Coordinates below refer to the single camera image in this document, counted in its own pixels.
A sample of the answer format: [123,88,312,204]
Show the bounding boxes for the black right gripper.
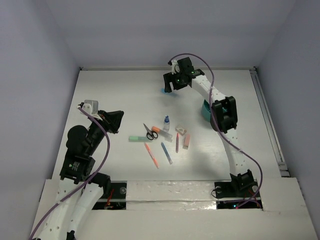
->
[163,70,188,93]

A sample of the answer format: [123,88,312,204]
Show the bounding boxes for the green highlighter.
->
[128,135,152,143]

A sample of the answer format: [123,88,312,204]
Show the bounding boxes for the black handled scissors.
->
[143,124,158,141]

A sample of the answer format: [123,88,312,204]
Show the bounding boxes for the small blue-cap glue bottle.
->
[163,115,170,132]

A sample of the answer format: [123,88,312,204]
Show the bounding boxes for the white staples box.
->
[175,125,187,136]

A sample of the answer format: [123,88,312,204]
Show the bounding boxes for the orange capped highlighter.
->
[151,126,173,142]

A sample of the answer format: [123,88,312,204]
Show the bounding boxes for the pink eraser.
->
[183,134,191,149]

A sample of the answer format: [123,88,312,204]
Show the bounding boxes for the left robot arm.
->
[30,110,124,240]

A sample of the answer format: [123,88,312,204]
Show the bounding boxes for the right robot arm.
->
[163,57,258,199]

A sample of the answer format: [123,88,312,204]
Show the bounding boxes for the teal round organizer container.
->
[201,100,228,122]

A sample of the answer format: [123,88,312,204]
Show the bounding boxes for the orange pen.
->
[144,142,159,169]

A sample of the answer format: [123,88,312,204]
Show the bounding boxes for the red purple pen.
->
[175,133,179,153]

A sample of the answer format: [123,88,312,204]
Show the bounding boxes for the blue pen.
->
[161,142,173,165]

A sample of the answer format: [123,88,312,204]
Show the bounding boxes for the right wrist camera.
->
[168,59,180,75]

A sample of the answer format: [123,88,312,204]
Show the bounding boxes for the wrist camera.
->
[168,59,180,75]
[77,99,99,118]

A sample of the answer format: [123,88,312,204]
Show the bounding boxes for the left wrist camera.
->
[77,99,99,118]

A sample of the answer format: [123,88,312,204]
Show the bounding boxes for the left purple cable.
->
[28,106,111,240]

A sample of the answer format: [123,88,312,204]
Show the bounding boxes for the purple cable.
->
[168,52,263,210]
[28,106,111,240]

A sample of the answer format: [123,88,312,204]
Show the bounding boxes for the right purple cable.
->
[168,52,263,210]

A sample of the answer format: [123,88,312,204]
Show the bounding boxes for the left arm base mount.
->
[92,181,127,210]

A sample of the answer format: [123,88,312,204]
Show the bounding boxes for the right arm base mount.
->
[210,181,263,210]

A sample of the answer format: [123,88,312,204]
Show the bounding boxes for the aluminium rail right side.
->
[249,67,291,178]

